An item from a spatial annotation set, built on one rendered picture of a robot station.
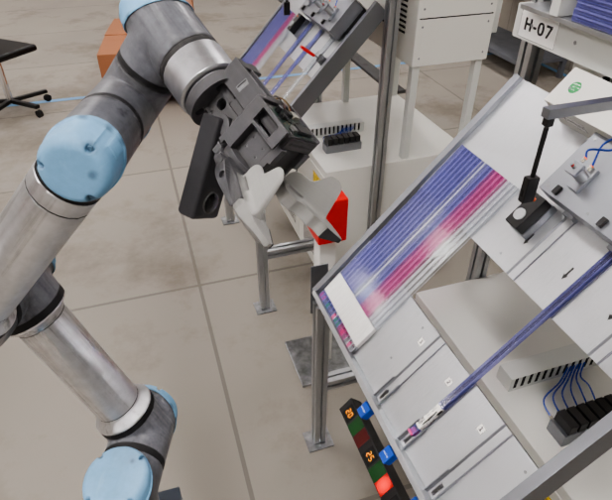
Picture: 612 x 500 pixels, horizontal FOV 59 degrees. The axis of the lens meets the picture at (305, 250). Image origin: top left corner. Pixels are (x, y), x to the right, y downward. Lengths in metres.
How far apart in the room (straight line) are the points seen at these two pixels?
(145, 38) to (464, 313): 1.16
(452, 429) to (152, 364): 1.46
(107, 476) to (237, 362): 1.22
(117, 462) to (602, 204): 0.95
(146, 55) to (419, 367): 0.79
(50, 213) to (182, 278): 2.04
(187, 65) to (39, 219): 0.23
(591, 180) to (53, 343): 0.95
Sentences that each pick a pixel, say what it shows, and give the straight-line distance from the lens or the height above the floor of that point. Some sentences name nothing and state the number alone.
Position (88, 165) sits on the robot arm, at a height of 1.41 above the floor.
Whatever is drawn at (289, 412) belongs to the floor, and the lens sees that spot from 2.05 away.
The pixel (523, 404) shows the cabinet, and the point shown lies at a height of 0.62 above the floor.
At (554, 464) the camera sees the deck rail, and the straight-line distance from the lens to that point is 0.97.
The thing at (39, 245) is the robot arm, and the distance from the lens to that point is 0.66.
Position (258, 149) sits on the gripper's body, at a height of 1.41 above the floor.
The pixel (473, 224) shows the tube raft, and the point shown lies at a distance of 1.19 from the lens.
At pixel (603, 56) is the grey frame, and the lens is 1.19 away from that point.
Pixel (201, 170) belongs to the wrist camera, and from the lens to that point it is 0.59.
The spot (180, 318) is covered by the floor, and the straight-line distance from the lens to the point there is 2.43.
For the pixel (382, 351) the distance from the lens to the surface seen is 1.21.
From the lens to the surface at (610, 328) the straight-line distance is 1.00.
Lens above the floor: 1.65
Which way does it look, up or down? 37 degrees down
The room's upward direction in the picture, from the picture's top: straight up
